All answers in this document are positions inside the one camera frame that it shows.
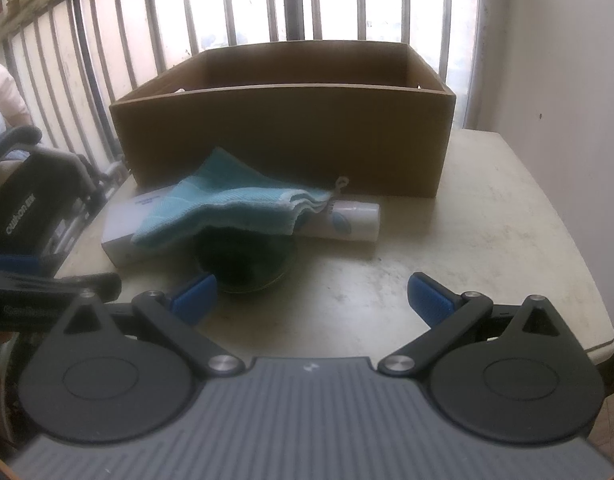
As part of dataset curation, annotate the light blue towel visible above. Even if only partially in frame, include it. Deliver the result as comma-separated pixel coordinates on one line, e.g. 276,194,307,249
132,147,350,251

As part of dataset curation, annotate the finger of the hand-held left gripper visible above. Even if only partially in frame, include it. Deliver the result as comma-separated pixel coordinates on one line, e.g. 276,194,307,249
0,272,122,303
0,253,55,277

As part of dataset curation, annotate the brown cardboard box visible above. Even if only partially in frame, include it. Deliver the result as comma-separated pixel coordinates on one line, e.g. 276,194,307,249
109,40,458,199

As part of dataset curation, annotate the pale pink pillow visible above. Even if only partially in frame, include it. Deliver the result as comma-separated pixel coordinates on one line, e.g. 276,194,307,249
0,60,34,133

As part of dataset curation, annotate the round green tin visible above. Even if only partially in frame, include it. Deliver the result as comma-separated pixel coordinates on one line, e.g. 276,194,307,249
192,225,298,296

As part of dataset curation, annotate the white rectangular box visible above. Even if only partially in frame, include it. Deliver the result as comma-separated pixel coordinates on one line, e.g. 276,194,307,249
101,187,188,267

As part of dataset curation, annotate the white cream tube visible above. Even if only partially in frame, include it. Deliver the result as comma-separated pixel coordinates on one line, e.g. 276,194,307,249
299,199,382,242

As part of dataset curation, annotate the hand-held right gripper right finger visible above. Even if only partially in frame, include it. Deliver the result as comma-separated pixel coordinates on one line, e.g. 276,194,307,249
377,272,582,376

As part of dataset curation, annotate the black folding wheelchair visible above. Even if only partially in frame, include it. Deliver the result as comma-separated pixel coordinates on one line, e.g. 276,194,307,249
0,125,130,273

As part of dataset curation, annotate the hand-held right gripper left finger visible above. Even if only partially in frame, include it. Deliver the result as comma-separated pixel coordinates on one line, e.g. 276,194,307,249
51,274,244,377

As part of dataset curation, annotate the metal window railing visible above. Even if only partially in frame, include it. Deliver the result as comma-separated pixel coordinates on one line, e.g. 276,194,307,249
0,0,492,171

